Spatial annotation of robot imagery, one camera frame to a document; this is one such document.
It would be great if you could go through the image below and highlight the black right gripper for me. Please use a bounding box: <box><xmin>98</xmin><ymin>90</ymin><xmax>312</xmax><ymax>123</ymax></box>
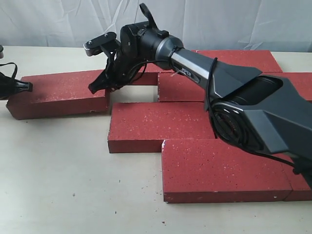
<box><xmin>88</xmin><ymin>42</ymin><xmax>146</xmax><ymax>94</ymax></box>

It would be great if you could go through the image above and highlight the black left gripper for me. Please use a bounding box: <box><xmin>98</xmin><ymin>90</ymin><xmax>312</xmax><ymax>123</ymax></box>
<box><xmin>0</xmin><ymin>73</ymin><xmax>33</xmax><ymax>100</ymax></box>

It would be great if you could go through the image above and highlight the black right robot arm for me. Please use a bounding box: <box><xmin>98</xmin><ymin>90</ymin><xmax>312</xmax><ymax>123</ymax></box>
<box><xmin>84</xmin><ymin>22</ymin><xmax>312</xmax><ymax>177</ymax></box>

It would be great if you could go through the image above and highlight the red brick back row left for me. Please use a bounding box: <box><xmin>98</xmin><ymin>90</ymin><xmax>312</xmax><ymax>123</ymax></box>
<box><xmin>130</xmin><ymin>63</ymin><xmax>174</xmax><ymax>85</ymax></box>

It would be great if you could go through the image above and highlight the red brick front row left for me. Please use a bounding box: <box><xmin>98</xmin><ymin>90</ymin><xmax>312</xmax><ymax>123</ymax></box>
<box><xmin>161</xmin><ymin>139</ymin><xmax>293</xmax><ymax>203</ymax></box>

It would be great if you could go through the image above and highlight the red brick back row right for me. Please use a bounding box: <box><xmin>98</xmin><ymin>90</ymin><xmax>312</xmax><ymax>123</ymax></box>
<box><xmin>192</xmin><ymin>50</ymin><xmax>283</xmax><ymax>73</ymax></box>

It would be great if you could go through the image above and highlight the red brick second row right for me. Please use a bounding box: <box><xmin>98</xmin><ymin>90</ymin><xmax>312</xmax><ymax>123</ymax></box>
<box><xmin>264</xmin><ymin>72</ymin><xmax>312</xmax><ymax>102</ymax></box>

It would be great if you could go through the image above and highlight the red brick front row right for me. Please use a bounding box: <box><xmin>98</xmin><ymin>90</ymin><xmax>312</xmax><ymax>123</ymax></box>
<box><xmin>272</xmin><ymin>163</ymin><xmax>312</xmax><ymax>202</ymax></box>

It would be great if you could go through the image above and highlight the white backdrop sheet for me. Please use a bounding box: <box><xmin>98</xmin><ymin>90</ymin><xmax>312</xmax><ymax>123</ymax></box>
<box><xmin>0</xmin><ymin>0</ymin><xmax>312</xmax><ymax>53</ymax></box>

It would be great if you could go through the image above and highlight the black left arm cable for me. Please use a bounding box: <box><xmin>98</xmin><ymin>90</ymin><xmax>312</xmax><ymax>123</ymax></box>
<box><xmin>0</xmin><ymin>62</ymin><xmax>18</xmax><ymax>83</ymax></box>

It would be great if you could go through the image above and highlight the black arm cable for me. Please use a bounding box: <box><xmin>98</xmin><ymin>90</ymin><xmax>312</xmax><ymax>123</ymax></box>
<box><xmin>0</xmin><ymin>62</ymin><xmax>18</xmax><ymax>83</ymax></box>
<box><xmin>124</xmin><ymin>2</ymin><xmax>303</xmax><ymax>175</ymax></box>

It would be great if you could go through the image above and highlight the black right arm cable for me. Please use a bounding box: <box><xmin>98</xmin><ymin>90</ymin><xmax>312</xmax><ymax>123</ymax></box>
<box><xmin>124</xmin><ymin>2</ymin><xmax>303</xmax><ymax>175</ymax></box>

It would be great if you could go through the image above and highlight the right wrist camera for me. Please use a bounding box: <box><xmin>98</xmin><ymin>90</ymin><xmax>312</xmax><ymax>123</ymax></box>
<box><xmin>83</xmin><ymin>32</ymin><xmax>120</xmax><ymax>57</ymax></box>

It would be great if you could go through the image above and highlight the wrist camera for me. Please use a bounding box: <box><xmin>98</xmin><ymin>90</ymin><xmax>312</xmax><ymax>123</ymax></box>
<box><xmin>0</xmin><ymin>45</ymin><xmax>4</xmax><ymax>59</ymax></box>
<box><xmin>83</xmin><ymin>32</ymin><xmax>120</xmax><ymax>57</ymax></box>

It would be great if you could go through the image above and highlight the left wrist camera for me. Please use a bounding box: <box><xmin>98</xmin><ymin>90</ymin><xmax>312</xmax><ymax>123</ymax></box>
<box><xmin>0</xmin><ymin>45</ymin><xmax>4</xmax><ymax>59</ymax></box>

